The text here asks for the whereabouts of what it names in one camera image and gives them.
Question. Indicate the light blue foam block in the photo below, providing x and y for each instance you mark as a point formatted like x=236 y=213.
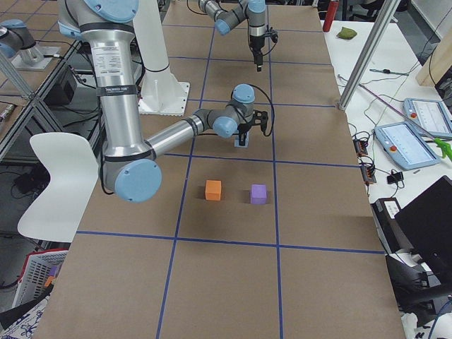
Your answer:
x=241 y=140

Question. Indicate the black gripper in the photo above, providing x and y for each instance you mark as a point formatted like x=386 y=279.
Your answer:
x=256 y=43
x=243 y=129

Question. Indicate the near teach pendant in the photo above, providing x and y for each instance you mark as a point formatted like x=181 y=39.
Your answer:
x=405 y=146

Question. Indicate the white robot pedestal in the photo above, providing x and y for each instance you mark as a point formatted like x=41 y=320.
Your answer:
x=161 y=93

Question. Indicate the green plastic grabber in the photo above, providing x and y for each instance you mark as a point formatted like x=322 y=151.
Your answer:
x=444 y=147

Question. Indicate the orange terminal strip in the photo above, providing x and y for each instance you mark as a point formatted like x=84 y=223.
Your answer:
x=366 y=163

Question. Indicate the black box device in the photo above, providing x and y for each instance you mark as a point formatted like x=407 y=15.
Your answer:
x=389 y=231

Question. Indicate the red bottle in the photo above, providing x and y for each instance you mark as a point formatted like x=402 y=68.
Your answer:
x=330 y=15

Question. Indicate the far teach pendant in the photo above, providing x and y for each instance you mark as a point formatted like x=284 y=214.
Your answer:
x=429 y=115

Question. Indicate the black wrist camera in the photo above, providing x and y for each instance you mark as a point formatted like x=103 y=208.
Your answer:
x=260 y=118
x=272 y=34

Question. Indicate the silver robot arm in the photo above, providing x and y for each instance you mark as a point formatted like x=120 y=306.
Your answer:
x=253 y=12
x=133 y=76

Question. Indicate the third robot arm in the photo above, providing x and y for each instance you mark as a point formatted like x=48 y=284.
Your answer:
x=25 y=53

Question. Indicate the teach pendant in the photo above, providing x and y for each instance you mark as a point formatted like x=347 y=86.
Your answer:
x=429 y=115
x=405 y=146

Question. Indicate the black laptop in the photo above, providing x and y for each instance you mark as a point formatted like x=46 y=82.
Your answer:
x=426 y=222

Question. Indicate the orange foam block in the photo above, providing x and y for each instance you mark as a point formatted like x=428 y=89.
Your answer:
x=213 y=190

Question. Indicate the purple foam block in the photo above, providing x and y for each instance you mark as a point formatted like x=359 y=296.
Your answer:
x=258 y=194

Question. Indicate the white plastic chair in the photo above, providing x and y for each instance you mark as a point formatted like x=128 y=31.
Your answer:
x=56 y=213

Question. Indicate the green bean bag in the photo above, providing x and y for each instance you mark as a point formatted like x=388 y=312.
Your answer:
x=346 y=33

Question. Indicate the white perforated basket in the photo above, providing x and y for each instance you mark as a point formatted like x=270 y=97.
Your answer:
x=36 y=270

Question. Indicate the aluminium frame post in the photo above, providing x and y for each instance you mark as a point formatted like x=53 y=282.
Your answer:
x=379 y=27

